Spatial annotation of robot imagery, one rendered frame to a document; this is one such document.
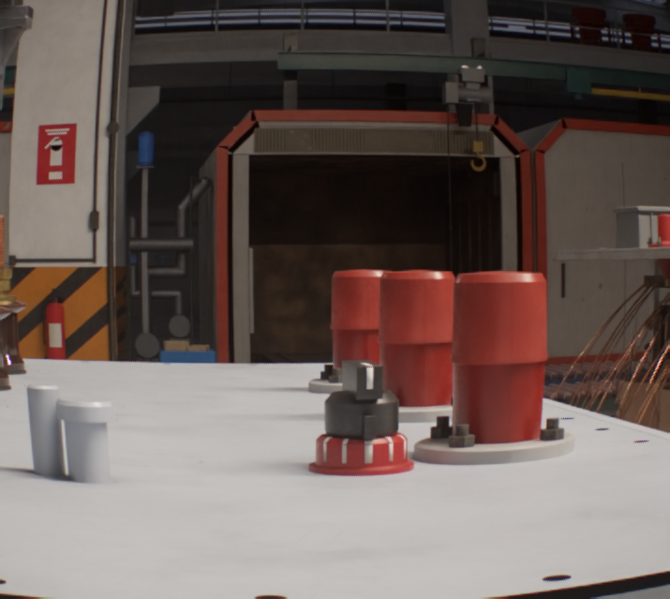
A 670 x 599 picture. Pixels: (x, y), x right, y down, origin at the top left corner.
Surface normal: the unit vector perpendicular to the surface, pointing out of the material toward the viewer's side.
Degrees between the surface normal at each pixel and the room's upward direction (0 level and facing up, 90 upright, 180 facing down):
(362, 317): 89
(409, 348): 90
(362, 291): 89
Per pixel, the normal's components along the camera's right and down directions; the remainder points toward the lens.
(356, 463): -0.08, -0.04
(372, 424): 0.13, 0.00
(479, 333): -0.49, -0.02
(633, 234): -0.98, -0.03
